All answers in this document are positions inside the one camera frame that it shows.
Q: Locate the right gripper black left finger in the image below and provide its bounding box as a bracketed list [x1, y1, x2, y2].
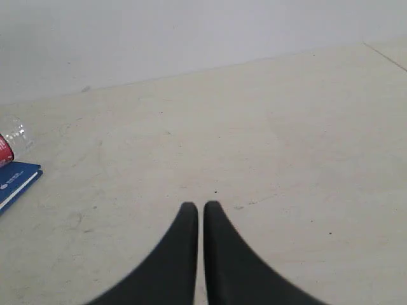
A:
[89, 202, 198, 305]

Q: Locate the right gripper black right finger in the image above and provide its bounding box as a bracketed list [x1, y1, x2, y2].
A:
[203, 201, 323, 304]

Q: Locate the blue ring binder notebook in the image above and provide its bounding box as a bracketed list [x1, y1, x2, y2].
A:
[0, 161, 43, 214]

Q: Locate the clear bottle red label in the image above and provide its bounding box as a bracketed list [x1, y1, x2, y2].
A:
[1, 115, 33, 167]

